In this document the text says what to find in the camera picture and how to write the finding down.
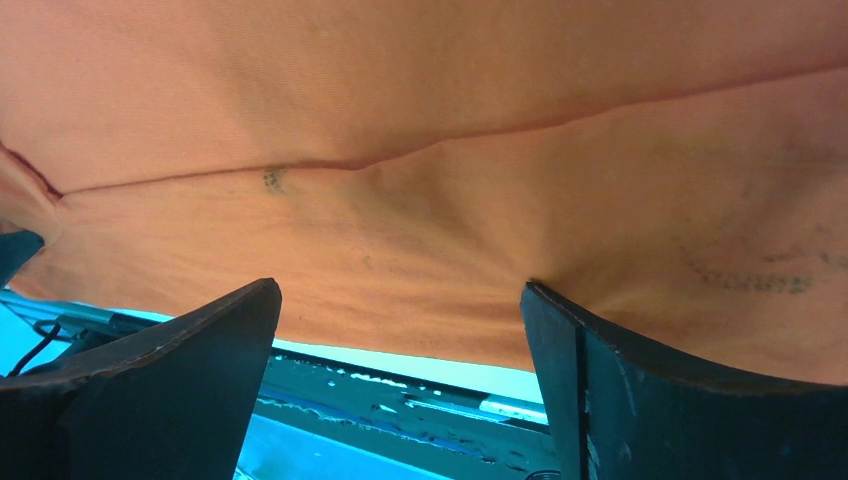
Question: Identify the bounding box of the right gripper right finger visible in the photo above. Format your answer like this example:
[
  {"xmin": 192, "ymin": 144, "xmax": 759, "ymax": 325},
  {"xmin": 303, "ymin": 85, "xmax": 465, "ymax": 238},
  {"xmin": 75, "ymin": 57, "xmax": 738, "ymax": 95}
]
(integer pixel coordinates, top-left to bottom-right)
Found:
[{"xmin": 520, "ymin": 282, "xmax": 847, "ymax": 479}]

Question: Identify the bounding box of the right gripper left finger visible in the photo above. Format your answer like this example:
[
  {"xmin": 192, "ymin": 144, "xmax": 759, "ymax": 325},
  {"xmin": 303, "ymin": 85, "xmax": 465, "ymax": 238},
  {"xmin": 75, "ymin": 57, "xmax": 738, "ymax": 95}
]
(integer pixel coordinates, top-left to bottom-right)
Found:
[{"xmin": 1, "ymin": 278, "xmax": 282, "ymax": 479}]

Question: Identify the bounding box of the orange t shirt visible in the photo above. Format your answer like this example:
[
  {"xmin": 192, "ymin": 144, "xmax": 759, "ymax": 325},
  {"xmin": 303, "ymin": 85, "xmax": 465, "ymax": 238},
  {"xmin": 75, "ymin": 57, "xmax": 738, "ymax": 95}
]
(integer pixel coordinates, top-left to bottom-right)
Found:
[{"xmin": 1, "ymin": 1, "xmax": 847, "ymax": 384}]

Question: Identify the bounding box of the aluminium frame rail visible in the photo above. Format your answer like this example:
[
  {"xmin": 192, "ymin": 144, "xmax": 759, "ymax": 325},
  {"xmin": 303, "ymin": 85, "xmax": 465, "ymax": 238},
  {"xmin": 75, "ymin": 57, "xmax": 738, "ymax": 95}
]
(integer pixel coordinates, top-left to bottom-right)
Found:
[{"xmin": 1, "ymin": 289, "xmax": 159, "ymax": 338}]

